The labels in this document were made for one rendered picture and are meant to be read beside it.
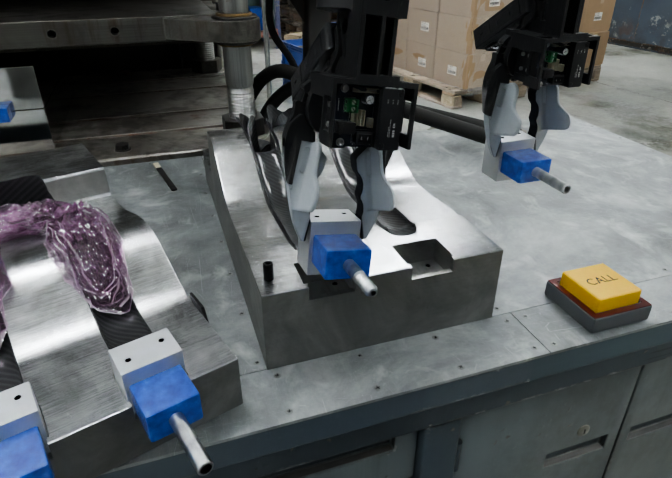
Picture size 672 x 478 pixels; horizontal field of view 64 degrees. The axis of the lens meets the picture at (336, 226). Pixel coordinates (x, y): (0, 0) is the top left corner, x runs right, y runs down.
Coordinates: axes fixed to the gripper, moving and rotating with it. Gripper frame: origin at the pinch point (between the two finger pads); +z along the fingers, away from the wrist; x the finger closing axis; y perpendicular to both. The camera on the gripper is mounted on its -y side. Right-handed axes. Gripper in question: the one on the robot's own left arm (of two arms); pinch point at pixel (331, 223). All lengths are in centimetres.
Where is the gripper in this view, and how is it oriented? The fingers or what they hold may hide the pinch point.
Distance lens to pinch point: 50.8
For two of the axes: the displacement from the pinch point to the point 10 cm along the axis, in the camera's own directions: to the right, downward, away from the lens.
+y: 3.3, 3.2, -8.9
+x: 9.4, -0.2, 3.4
